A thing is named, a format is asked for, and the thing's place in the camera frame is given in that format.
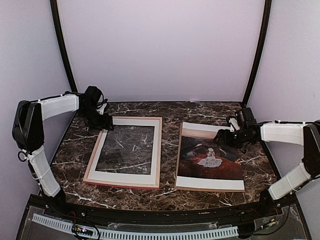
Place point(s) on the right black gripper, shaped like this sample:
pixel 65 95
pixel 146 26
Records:
pixel 226 141

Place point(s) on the left black corner post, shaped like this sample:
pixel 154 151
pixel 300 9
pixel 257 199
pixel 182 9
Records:
pixel 62 45

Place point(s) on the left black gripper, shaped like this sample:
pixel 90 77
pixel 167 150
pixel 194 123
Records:
pixel 105 123

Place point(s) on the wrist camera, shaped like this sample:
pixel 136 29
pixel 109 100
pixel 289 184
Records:
pixel 243 119
pixel 93 101

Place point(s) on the canyon photo print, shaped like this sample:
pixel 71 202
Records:
pixel 210 155

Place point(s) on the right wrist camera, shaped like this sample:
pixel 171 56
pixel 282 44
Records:
pixel 243 119

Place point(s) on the black corner post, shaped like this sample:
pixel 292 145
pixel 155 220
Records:
pixel 62 45
pixel 258 53

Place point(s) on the brown backing board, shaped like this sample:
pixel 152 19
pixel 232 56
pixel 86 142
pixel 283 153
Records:
pixel 178 150

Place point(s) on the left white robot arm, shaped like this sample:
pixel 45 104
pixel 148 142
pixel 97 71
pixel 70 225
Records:
pixel 28 129

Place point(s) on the right black corner post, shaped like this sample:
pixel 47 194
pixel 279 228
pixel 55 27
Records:
pixel 258 53

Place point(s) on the clear acrylic sheet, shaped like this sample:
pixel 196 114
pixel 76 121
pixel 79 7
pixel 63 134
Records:
pixel 127 150

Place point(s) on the black front rail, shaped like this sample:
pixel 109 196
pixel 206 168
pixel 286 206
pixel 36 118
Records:
pixel 99 213

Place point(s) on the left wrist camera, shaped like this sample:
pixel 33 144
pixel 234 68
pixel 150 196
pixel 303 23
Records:
pixel 93 101

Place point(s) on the white slotted cable duct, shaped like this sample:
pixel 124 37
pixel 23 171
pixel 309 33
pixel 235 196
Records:
pixel 106 234

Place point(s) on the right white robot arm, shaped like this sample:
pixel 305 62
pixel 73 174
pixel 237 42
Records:
pixel 300 140

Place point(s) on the pink wooden picture frame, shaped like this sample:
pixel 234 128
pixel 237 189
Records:
pixel 158 155

